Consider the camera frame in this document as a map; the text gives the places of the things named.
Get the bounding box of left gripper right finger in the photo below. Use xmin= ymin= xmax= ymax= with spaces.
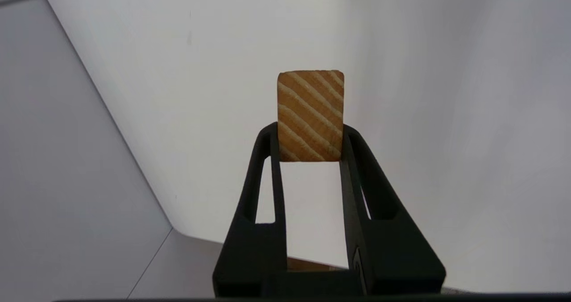
xmin=339 ymin=124 xmax=447 ymax=296

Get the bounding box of triangular wooden building block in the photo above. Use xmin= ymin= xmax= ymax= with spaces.
xmin=277 ymin=70 xmax=345 ymax=162

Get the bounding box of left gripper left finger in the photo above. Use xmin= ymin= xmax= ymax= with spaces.
xmin=213 ymin=122 xmax=289 ymax=298

